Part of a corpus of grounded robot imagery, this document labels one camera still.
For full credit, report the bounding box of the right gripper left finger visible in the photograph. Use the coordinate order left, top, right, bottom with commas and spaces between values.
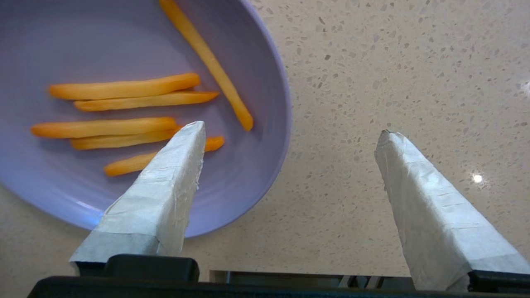
69, 120, 207, 266

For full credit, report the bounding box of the purple plate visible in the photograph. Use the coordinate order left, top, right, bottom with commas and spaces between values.
0, 0, 292, 239

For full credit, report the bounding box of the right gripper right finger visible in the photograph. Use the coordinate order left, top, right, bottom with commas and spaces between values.
374, 129, 530, 291

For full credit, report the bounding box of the long orange french fry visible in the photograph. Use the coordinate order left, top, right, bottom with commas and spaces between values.
159, 0, 254, 132

